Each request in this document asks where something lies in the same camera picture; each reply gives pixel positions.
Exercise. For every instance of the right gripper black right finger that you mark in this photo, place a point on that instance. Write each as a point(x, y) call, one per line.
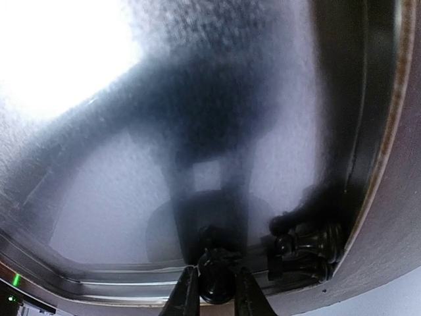
point(249, 300)

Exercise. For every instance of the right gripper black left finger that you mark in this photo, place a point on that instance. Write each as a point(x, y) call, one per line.
point(184, 300)

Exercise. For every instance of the black chess bishop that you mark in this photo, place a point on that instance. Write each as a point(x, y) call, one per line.
point(217, 270)

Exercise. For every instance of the black chess rook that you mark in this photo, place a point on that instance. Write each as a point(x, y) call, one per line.
point(310, 266)

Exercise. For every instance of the black chess pawn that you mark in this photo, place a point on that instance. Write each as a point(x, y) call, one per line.
point(328, 243)

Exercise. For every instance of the wooden rimmed metal tray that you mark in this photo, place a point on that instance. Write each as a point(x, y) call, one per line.
point(135, 134)

